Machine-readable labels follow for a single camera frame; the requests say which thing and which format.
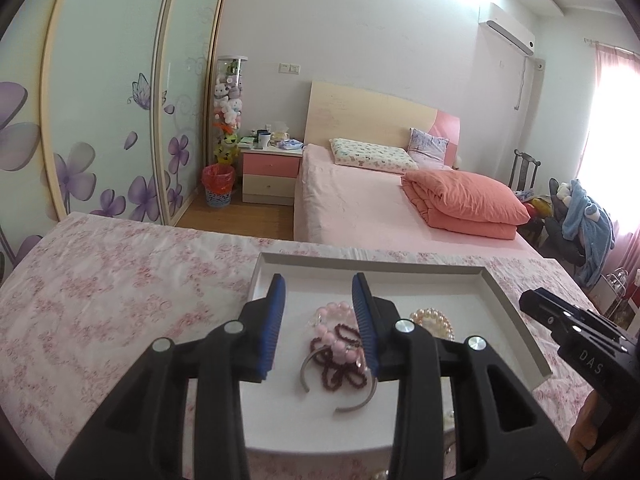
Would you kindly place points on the white wall switch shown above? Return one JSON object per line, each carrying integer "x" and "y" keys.
{"x": 290, "y": 67}

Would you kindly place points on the blue folded cloth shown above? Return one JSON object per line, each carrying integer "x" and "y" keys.
{"x": 290, "y": 145}

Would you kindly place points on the curtain rod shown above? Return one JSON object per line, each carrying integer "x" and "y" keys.
{"x": 607, "y": 46}

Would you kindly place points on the pink curtain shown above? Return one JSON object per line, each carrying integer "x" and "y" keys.
{"x": 592, "y": 125}

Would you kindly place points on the folded orange quilt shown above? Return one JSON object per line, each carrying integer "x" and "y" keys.
{"x": 465, "y": 200}

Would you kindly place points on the pink bed mattress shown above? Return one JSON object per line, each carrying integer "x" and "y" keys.
{"x": 360, "y": 205}

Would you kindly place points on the grey cardboard tray box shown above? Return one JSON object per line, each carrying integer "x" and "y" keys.
{"x": 320, "y": 285}

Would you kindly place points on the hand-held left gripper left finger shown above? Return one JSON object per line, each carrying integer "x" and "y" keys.
{"x": 274, "y": 330}

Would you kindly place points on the person's right hand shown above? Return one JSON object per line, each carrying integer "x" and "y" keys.
{"x": 585, "y": 425}

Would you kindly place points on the blue plush garment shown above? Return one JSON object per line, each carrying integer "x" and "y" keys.
{"x": 590, "y": 225}

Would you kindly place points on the white air conditioner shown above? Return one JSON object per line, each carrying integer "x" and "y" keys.
{"x": 505, "y": 27}

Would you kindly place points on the silver cuff bangle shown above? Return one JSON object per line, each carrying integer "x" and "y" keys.
{"x": 303, "y": 375}

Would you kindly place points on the red lined trash bin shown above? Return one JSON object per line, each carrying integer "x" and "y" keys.
{"x": 218, "y": 185}

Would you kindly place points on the floral sliding door wardrobe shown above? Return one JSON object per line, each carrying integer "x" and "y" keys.
{"x": 100, "y": 85}

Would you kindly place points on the colourful toys on chair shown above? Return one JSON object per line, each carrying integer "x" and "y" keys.
{"x": 537, "y": 207}

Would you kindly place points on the beige and pink headboard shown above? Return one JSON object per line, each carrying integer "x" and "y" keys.
{"x": 360, "y": 115}

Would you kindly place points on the black office chair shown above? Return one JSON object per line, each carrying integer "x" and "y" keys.
{"x": 560, "y": 240}

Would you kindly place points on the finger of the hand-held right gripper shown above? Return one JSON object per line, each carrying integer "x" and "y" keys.
{"x": 547, "y": 315}
{"x": 600, "y": 321}

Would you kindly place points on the stack of plush toys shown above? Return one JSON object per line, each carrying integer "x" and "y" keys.
{"x": 227, "y": 105}

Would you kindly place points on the white mug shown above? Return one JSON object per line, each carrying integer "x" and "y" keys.
{"x": 263, "y": 141}

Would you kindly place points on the small lilac pillow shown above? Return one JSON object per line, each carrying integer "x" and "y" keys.
{"x": 430, "y": 147}

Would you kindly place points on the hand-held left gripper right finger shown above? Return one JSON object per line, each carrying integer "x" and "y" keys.
{"x": 361, "y": 320}

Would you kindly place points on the clear toy display tube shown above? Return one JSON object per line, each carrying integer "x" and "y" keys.
{"x": 231, "y": 60}

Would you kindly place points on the pink and beige nightstand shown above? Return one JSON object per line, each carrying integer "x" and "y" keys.
{"x": 270, "y": 175}

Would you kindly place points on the dark wooden chair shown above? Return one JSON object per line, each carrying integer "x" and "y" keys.
{"x": 522, "y": 170}

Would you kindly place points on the tissue box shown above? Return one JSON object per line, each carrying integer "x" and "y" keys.
{"x": 280, "y": 135}

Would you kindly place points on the printed cream pillow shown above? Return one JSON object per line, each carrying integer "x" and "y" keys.
{"x": 372, "y": 155}

